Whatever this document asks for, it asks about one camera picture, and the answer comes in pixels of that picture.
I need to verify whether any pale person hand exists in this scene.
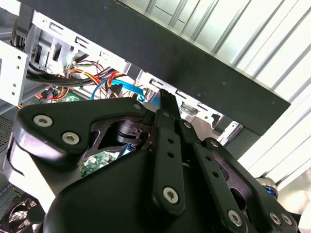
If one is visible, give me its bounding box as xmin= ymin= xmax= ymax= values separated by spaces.
xmin=277 ymin=169 xmax=311 ymax=233

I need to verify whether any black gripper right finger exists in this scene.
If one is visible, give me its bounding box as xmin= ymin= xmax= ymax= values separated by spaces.
xmin=167 ymin=91 xmax=299 ymax=233

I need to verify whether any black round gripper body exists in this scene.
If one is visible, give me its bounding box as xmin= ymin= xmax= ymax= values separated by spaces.
xmin=41 ymin=145 xmax=235 ymax=233

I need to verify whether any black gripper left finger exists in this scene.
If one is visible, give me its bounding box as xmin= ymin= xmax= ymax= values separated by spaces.
xmin=2 ymin=88 xmax=187 ymax=217

